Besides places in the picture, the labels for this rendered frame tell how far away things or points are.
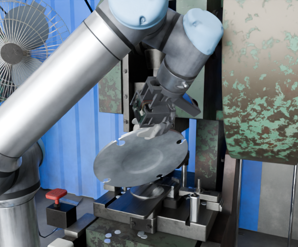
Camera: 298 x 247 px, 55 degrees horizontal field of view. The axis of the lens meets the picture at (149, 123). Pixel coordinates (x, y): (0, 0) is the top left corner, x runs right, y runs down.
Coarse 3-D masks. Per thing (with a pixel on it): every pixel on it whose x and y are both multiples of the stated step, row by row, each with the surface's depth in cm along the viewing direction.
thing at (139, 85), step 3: (144, 81) 112; (135, 84) 103; (138, 84) 103; (141, 84) 103; (135, 87) 104; (138, 87) 103; (141, 87) 103; (135, 90) 104; (135, 99) 104; (135, 117) 106; (135, 126) 105; (138, 126) 104; (135, 129) 105; (177, 141) 108; (180, 141) 112
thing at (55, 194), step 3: (54, 189) 110; (57, 189) 110; (60, 189) 110; (63, 189) 110; (51, 192) 108; (54, 192) 107; (57, 192) 108; (60, 192) 107; (63, 192) 108; (66, 192) 109; (48, 195) 105; (51, 195) 105; (54, 195) 105; (57, 195) 105; (60, 195) 106; (63, 195) 107; (48, 198) 106; (51, 198) 105; (54, 198) 104; (57, 198) 105; (57, 201) 108
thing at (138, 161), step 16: (144, 128) 74; (112, 144) 75; (128, 144) 77; (144, 144) 79; (160, 144) 81; (176, 144) 83; (96, 160) 78; (112, 160) 80; (128, 160) 84; (144, 160) 86; (160, 160) 88; (176, 160) 90; (96, 176) 84; (112, 176) 87; (128, 176) 89; (144, 176) 92
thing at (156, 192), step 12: (132, 192) 102; (144, 192) 102; (156, 192) 102; (168, 192) 104; (120, 204) 93; (132, 204) 93; (144, 204) 93; (156, 204) 94; (132, 216) 87; (144, 216) 86; (156, 216) 100; (132, 228) 103; (144, 228) 101; (156, 228) 101
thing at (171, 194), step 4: (156, 176) 118; (160, 176) 118; (156, 180) 114; (160, 180) 114; (164, 180) 114; (168, 180) 114; (172, 180) 114; (160, 184) 110; (164, 184) 110; (168, 184) 110; (172, 184) 110; (176, 184) 111; (180, 184) 116; (172, 188) 108; (176, 188) 112; (172, 192) 109; (176, 192) 112; (168, 196) 110; (172, 196) 109
